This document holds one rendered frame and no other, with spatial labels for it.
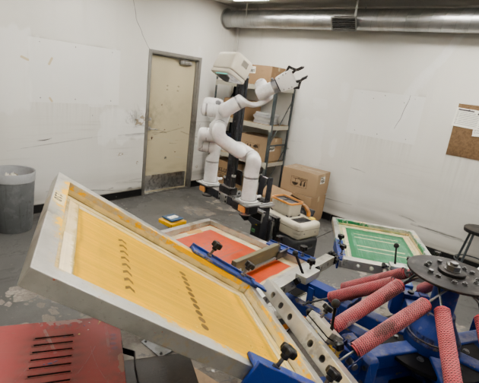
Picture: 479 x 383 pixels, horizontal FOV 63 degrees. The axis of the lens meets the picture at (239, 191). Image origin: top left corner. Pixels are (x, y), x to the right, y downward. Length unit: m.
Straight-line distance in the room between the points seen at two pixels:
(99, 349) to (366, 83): 5.08
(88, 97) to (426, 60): 4.22
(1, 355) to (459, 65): 5.14
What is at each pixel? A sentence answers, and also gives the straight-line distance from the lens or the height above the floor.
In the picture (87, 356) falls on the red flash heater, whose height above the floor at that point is 1.10.
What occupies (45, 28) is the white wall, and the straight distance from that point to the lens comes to 5.18.
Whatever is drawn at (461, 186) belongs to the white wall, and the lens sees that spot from 5.44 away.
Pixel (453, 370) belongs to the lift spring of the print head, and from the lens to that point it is 1.38.
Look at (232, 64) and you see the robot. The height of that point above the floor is 1.96.
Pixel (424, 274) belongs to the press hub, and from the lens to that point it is 1.53.
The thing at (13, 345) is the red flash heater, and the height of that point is 1.10.
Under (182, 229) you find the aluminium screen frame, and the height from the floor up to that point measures 0.98.
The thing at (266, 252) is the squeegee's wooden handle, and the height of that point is 1.04.
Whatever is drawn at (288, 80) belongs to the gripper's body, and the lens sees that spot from 2.29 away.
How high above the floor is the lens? 1.88
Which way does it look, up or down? 16 degrees down
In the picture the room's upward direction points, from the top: 7 degrees clockwise
